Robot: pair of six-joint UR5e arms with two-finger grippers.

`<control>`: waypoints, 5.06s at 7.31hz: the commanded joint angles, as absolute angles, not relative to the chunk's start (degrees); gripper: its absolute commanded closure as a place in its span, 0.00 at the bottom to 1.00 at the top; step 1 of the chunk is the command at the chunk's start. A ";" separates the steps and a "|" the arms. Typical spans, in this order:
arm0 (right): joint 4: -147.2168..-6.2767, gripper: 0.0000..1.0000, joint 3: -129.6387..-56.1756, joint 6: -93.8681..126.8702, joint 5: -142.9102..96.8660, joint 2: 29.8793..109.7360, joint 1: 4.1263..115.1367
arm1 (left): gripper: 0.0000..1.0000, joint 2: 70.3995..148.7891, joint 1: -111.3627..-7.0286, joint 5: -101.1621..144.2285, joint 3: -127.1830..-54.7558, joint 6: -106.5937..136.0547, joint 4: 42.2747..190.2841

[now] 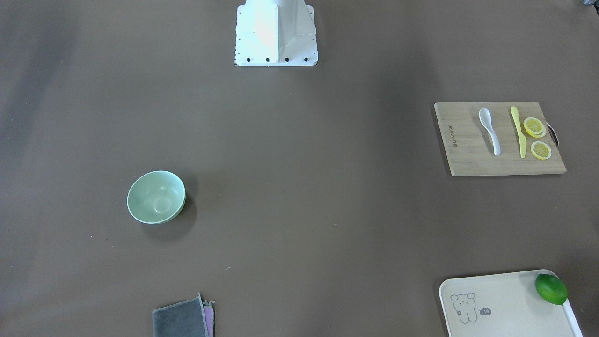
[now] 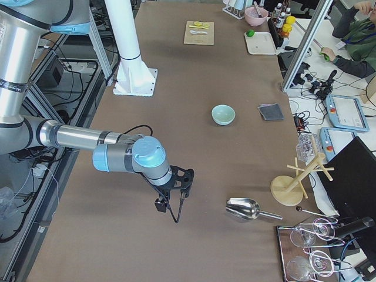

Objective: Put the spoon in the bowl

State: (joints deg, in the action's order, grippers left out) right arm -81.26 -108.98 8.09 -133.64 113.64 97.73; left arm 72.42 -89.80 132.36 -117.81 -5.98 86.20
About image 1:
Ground metal cutting board handle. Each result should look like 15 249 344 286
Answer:
546 123 560 147

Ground bamboo cutting board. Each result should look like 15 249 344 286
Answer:
434 102 566 176

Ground grey folded cloth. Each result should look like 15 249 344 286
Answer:
152 294 207 337

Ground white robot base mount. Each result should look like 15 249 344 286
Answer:
234 0 319 67

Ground cream rabbit tray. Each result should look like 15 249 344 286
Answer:
438 269 582 337

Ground light green bowl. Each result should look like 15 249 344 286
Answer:
126 170 186 225

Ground lower lemon slice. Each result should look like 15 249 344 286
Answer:
530 141 552 160

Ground upper lemon slice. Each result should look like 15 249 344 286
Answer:
522 117 547 139

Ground pink folded cloth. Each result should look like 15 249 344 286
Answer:
203 301 215 337

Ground green lime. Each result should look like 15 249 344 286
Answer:
534 273 568 306

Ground yellow plastic knife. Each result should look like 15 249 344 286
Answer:
511 105 527 159

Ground white ceramic spoon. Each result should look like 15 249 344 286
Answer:
479 107 501 156

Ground lemon slice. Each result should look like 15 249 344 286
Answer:
522 117 547 139
530 141 552 160

